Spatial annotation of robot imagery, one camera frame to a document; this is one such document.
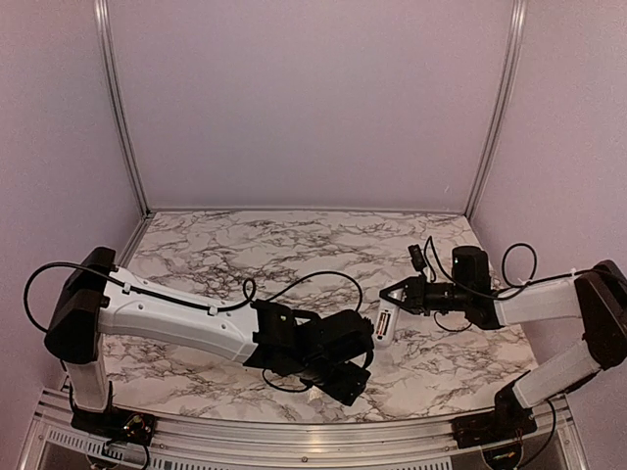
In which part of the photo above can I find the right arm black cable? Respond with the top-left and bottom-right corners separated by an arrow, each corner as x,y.
422,235 -> 579,334

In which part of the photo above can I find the front aluminium rail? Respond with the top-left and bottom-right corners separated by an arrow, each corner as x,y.
19,386 -> 589,470

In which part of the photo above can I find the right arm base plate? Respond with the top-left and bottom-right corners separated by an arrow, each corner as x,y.
452,410 -> 538,448

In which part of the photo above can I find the white remote control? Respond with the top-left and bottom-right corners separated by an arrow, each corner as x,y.
373,300 -> 400,349

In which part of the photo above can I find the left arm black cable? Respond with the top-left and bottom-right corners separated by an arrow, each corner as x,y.
23,261 -> 364,393

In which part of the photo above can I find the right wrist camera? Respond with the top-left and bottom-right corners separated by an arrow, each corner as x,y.
408,244 -> 426,272

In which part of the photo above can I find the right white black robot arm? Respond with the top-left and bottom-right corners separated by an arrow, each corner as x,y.
373,243 -> 626,447

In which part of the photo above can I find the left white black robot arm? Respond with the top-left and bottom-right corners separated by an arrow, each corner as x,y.
44,247 -> 374,436

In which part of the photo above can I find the black green AAA battery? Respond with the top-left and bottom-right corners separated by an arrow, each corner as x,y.
380,312 -> 393,339

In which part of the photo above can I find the left aluminium frame post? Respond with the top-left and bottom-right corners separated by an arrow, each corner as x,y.
94,0 -> 151,218

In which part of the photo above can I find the gold AAA battery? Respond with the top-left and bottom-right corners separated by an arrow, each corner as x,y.
376,312 -> 388,340

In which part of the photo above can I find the right aluminium frame post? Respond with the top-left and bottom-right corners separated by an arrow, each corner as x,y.
463,0 -> 528,221

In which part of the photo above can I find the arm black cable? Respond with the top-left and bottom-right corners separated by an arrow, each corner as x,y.
23,261 -> 364,393
422,235 -> 579,334

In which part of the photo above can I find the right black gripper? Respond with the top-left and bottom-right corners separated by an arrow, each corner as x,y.
380,274 -> 471,315

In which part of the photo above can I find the aluminium frame post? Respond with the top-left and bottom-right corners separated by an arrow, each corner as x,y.
463,0 -> 528,221
94,0 -> 151,218

